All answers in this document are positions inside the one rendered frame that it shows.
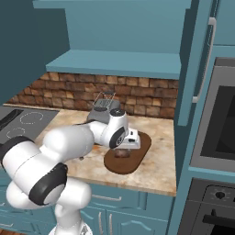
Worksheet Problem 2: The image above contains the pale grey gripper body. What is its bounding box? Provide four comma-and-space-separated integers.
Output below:
117, 140, 142, 151

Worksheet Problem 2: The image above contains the brown oval cutting board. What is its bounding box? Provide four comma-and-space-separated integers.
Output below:
103, 131, 152, 175

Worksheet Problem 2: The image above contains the teal tall cabinet housing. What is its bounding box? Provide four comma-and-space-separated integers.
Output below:
166, 0, 235, 235

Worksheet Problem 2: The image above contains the teal base cabinet door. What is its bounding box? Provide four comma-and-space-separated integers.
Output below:
106, 208, 168, 235
78, 205, 107, 235

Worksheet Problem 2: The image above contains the dark teal cabinet door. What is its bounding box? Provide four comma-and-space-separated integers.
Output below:
0, 0, 71, 106

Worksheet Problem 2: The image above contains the teal drawer front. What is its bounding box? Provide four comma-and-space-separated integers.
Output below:
89, 183, 143, 216
0, 210, 58, 235

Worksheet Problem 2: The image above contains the grey microwave oven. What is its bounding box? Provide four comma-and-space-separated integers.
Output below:
189, 56, 235, 177

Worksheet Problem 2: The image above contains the black hob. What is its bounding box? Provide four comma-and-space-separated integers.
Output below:
0, 105, 61, 145

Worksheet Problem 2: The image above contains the black oven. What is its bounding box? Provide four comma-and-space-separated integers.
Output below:
185, 177, 235, 235

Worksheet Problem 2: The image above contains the grey toaster with wire rack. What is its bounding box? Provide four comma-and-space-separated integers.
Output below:
86, 91, 122, 125

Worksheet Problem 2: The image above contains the grey base cabinet handle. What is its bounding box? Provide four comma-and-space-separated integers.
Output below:
107, 212, 114, 235
97, 211, 104, 235

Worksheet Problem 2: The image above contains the teal open wall cabinet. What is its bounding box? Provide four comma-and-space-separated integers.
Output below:
32, 0, 193, 81

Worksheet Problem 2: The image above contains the teal cabinet door with handle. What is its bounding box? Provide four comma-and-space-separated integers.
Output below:
176, 0, 217, 127

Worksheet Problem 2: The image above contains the grey cabinet door handle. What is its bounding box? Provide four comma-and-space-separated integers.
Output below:
191, 17, 218, 104

